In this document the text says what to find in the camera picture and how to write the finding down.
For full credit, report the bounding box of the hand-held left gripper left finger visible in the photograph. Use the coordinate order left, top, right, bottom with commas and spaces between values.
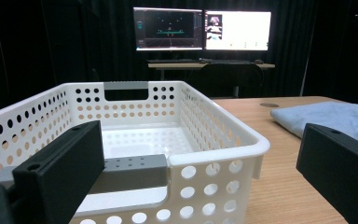
12, 120, 105, 224

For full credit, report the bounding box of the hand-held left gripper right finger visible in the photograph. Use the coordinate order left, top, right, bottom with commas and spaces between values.
296, 123, 358, 224

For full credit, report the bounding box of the light blue cloth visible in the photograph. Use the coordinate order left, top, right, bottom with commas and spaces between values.
269, 101, 358, 150

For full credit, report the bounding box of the white perforated plastic basket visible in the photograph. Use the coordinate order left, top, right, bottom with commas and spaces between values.
0, 80, 271, 224

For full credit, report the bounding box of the black curtain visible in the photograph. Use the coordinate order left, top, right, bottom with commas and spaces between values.
0, 0, 358, 118

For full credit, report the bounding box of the black chair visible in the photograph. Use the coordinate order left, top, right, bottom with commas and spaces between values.
195, 63, 265, 99

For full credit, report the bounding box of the black keyboard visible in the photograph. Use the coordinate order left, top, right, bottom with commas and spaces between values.
145, 58, 200, 64

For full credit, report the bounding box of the wooden desk with white legs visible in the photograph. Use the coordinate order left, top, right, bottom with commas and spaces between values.
147, 61, 276, 81

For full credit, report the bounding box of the bright white screen computer monitor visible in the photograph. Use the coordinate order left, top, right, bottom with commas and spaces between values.
203, 9, 272, 51

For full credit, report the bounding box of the dark screen computer monitor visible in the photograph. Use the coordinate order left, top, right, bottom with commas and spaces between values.
132, 7, 204, 51

